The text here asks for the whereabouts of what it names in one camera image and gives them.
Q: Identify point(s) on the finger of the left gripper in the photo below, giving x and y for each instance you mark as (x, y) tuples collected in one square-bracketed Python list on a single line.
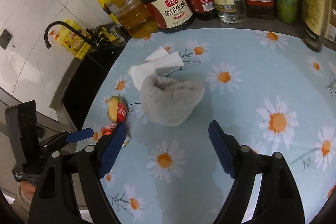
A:
[(78, 135)]

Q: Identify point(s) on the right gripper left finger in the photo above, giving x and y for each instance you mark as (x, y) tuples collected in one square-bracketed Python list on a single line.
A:
[(112, 149)]

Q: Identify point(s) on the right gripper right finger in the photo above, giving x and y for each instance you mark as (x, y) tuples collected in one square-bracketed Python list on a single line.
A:
[(224, 146)]

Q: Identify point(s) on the white knit rag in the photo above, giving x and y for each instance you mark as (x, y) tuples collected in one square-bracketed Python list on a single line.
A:
[(167, 101)]

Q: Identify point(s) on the white paper napkin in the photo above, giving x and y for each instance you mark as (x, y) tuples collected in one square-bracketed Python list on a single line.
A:
[(160, 63)]

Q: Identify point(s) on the pink snack wrapper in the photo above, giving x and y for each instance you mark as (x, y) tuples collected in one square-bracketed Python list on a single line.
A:
[(111, 130)]

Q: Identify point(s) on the black kitchen sink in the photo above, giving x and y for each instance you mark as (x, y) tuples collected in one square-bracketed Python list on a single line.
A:
[(80, 84)]

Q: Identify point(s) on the person's left hand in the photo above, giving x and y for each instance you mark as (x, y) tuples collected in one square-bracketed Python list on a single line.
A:
[(28, 189)]

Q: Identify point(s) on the daisy print tablecloth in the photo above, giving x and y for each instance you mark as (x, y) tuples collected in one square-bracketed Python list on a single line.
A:
[(268, 90)]

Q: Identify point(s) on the beige left sleeve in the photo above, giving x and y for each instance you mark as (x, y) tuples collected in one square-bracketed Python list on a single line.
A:
[(21, 206)]

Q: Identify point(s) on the yellow dish soap bottle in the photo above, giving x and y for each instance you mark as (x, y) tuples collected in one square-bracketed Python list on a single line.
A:
[(69, 40)]

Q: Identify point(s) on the black sink faucet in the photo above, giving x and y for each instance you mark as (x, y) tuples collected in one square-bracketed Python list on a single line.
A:
[(71, 25)]

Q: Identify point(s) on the black yellow cloth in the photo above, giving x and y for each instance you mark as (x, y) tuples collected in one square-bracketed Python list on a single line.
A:
[(101, 36)]

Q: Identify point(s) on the small brown jar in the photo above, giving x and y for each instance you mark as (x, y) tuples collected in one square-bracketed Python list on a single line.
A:
[(330, 31)]

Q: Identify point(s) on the small sesame oil bottle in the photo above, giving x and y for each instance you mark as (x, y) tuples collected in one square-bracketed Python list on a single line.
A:
[(316, 23)]

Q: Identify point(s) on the black wall switch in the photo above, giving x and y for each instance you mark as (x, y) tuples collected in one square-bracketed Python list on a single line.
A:
[(5, 39)]

